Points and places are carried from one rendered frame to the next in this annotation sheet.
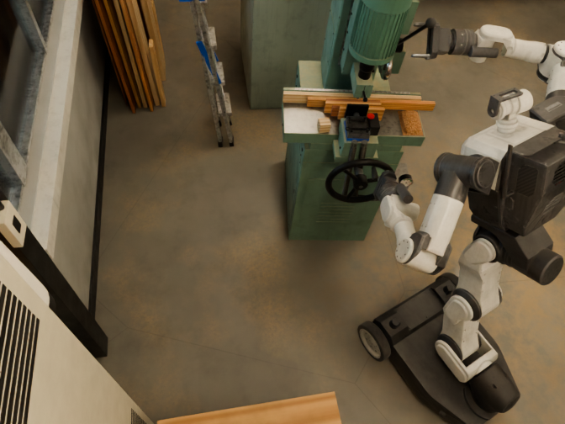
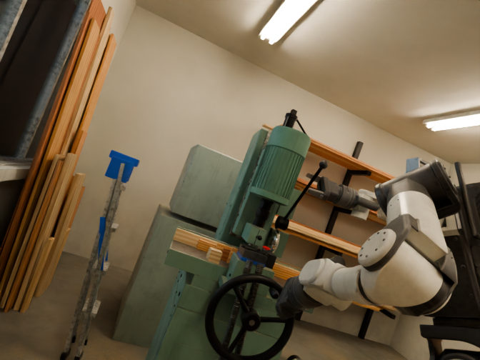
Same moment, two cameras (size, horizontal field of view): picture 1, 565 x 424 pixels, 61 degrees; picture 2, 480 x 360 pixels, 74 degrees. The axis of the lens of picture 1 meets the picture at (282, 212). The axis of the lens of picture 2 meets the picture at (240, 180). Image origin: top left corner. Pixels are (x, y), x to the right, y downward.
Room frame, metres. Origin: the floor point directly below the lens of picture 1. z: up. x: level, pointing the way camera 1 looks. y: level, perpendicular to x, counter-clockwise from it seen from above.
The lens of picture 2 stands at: (0.18, -0.12, 1.16)
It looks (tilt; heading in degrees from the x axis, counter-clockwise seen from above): 3 degrees up; 1
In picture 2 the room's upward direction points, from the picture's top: 21 degrees clockwise
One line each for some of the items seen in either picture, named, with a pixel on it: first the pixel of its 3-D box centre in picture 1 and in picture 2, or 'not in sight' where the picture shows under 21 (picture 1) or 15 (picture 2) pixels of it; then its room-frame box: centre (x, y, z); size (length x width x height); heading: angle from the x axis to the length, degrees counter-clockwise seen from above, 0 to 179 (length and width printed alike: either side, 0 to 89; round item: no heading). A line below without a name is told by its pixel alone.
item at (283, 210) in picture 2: (403, 11); (287, 202); (1.78, -0.37, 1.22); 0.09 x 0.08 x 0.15; 9
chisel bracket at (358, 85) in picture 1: (361, 81); (253, 236); (1.57, -0.25, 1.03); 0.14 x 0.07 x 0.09; 9
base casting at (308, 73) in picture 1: (345, 109); (228, 287); (1.67, -0.23, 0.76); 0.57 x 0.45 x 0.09; 9
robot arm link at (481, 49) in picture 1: (477, 47); (358, 203); (1.50, -0.61, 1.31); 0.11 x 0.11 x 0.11; 9
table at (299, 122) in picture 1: (352, 129); (241, 277); (1.44, -0.25, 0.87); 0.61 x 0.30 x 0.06; 99
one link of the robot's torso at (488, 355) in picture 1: (465, 351); not in sight; (0.75, -0.91, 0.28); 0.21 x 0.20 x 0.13; 39
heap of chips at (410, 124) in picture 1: (411, 119); not in sight; (1.50, -0.49, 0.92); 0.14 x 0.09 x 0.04; 9
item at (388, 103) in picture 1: (371, 103); (258, 265); (1.56, -0.31, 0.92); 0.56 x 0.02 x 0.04; 99
